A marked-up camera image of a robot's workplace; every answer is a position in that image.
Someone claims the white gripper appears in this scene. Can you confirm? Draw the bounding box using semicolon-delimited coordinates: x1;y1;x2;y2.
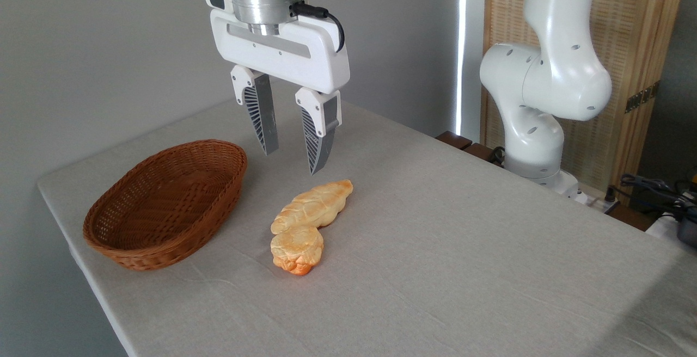
210;9;351;176

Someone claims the braided golden bread loaf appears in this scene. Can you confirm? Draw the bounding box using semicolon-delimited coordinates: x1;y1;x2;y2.
270;179;354;276

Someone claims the brown wicker basket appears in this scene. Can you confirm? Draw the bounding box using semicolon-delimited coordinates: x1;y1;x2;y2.
83;139;248;271

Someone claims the dark wooden table edge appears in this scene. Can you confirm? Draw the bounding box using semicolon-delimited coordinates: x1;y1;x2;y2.
436;131;506;168

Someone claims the beige linen tablecloth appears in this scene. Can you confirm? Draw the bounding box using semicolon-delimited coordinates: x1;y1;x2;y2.
37;88;697;357

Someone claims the white power strip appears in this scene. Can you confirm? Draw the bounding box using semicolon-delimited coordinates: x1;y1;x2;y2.
569;183;621;214

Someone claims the metal screen hinge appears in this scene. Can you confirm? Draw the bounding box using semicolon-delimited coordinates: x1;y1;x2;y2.
625;80;661;114

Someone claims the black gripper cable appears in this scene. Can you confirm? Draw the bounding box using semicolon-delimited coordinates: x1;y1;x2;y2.
290;2;346;53

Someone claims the black cable bundle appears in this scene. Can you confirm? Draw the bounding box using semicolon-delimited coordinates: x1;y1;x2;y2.
606;173;697;217

